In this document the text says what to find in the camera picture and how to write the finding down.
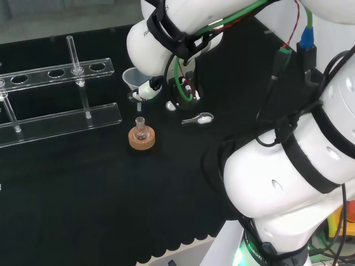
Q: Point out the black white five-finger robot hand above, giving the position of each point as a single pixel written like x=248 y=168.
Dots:
x=185 y=94

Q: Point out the clear plastic funnel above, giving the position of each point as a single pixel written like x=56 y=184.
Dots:
x=129 y=79

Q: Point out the round-bottom glass flask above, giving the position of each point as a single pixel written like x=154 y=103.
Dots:
x=140 y=133

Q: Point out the clear funnel stand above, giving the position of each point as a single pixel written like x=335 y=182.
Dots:
x=36 y=79

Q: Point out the black cloth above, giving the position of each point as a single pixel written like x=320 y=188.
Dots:
x=83 y=194

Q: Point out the yellow stop button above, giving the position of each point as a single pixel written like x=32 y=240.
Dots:
x=334 y=224

